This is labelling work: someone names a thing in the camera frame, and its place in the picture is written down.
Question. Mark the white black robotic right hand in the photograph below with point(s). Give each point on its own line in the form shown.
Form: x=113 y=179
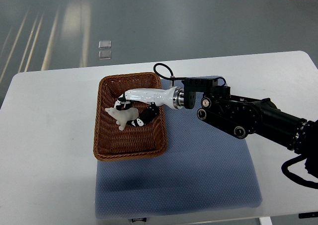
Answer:
x=154 y=98

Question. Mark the white toy bear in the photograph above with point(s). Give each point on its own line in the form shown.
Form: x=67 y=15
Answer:
x=123 y=116

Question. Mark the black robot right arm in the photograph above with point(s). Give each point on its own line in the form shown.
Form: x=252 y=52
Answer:
x=241 y=116

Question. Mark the brown wicker basket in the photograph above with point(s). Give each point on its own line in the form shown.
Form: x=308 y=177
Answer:
x=133 y=129

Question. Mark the blue textured mat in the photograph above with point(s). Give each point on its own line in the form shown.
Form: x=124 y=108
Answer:
x=202 y=169

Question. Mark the lower clear floor plate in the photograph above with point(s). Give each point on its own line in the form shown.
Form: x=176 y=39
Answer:
x=104 y=54

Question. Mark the clear floor plate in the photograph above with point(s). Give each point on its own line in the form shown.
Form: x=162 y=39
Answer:
x=104 y=44
x=104 y=54

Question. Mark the upper clear floor plate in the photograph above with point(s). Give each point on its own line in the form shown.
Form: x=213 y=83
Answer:
x=104 y=44

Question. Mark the black table control panel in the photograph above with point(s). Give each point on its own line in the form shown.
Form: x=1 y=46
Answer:
x=308 y=215

